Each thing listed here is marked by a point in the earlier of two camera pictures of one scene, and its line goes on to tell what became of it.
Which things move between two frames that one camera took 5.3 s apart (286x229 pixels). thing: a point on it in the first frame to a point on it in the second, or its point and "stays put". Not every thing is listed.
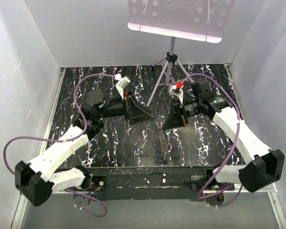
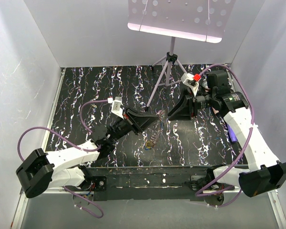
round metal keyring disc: [162, 144] to [158, 127]
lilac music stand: [201, 20] stays put
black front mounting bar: [152, 182] stays put
